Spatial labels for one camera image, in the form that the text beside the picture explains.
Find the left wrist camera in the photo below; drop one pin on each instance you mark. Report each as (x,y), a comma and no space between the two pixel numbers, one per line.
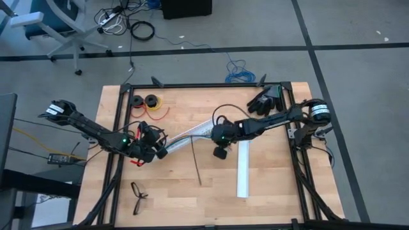
(150,134)

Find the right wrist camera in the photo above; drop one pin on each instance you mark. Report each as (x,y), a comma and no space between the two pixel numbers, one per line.
(230,133)

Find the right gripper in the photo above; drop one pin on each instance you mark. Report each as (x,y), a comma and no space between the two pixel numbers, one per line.
(220,153)

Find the dark-framed eyeglasses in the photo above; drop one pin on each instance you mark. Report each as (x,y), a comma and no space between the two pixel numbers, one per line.
(135,188)

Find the black box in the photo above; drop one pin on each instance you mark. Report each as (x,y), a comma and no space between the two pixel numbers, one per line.
(185,9)

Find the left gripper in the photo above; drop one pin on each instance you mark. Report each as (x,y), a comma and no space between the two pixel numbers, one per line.
(162,153)

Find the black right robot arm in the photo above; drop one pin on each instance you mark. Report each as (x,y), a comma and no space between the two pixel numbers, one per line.
(274,119)

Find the black aluminium table frame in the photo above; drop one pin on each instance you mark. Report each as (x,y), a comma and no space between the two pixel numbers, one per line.
(207,85)

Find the white duct cover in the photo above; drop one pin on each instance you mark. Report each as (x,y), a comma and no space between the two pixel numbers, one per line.
(243,172)

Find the black work glove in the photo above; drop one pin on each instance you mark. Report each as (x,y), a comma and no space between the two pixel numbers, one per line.
(265,102)

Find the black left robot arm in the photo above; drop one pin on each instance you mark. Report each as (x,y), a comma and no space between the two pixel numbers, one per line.
(92,127)

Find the black zip tie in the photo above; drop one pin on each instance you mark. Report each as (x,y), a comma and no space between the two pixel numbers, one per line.
(195,159)

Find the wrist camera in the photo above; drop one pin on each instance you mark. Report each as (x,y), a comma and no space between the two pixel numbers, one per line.
(150,134)
(230,133)

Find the white power strip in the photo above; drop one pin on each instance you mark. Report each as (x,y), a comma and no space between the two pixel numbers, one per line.
(108,19)

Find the swivel office chair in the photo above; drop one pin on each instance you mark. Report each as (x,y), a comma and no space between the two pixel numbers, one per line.
(75,38)

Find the grey metal mount bracket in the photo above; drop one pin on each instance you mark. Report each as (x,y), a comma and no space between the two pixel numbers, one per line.
(323,130)

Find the dark side table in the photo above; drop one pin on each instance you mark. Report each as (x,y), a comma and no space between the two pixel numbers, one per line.
(6,127)

